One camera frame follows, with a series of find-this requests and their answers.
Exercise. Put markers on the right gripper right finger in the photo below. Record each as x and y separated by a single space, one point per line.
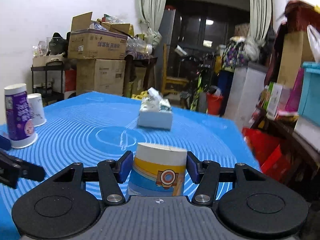
205 174

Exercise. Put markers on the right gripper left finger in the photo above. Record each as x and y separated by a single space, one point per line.
111 173

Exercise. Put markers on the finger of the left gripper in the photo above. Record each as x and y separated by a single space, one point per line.
5 143
27 170

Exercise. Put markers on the blue yellow paper cup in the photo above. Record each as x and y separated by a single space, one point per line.
158 170

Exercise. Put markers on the purple white paper cup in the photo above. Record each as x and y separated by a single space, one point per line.
20 125

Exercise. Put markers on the red bucket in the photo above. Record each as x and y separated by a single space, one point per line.
214 103

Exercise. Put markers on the white tissue pack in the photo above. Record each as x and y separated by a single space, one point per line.
155 111

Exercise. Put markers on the green black bicycle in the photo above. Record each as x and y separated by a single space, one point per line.
199 74

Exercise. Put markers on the black metal shelf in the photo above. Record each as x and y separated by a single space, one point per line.
49 95

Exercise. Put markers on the dark wooden side table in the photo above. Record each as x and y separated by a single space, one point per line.
302 160

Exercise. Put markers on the white green carton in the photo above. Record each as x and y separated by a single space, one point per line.
272 99

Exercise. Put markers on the lower cardboard box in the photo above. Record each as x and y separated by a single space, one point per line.
104 76

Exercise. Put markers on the yellow wooden chair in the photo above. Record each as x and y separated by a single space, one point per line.
169 79

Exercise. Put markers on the white chest freezer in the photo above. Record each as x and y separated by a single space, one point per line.
247 84

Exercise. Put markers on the teal storage bin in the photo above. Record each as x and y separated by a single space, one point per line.
309 105

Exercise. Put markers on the upper cardboard box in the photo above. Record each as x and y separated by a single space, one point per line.
104 38

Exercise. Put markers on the tall cardboard box right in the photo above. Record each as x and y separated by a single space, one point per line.
296 50

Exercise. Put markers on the right curtain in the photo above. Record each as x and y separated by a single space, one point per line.
260 19

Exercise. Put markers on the curtain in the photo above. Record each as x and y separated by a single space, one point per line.
260 19
150 13

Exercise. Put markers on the left curtain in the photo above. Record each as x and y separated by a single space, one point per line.
150 13

